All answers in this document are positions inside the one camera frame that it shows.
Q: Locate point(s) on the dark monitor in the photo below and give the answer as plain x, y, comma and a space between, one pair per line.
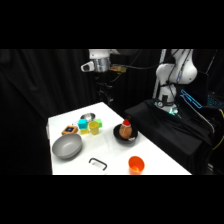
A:
213, 86

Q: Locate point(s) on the small metal bowl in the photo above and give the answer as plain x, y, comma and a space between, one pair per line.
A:
88, 116

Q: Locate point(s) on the orange cup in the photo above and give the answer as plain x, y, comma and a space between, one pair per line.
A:
136, 164

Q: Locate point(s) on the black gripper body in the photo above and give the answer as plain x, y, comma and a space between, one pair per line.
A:
102, 79

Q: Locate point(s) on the black cloth-covered stand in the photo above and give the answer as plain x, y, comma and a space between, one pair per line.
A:
166, 133

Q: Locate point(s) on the green base light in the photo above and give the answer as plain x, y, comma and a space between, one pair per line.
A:
172, 111

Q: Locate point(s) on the large grey bowl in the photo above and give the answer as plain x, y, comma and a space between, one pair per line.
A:
66, 146

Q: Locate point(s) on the cyan block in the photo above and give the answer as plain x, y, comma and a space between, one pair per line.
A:
82, 123

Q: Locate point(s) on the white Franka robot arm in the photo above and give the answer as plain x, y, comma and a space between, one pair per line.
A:
174, 71

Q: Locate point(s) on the black bowl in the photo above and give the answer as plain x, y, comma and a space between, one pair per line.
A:
120, 137

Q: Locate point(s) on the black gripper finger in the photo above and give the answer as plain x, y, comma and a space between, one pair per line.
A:
109, 95
100, 91

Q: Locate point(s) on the green block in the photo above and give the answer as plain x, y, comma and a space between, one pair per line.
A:
99, 123

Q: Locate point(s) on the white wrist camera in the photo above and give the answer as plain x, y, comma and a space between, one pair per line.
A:
87, 66

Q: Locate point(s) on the brown bottle with red cap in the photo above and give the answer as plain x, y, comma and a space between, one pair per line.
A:
126, 130

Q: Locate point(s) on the black curtain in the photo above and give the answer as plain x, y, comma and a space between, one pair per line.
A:
40, 86

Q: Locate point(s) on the yellow block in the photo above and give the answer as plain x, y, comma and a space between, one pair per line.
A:
84, 131

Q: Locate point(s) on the tan wrist bracket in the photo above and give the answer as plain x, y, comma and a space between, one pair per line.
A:
119, 69

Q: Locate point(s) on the yellow cup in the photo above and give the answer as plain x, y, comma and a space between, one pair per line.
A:
94, 128

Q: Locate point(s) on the blue lit frame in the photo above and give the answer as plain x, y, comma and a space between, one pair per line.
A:
191, 98

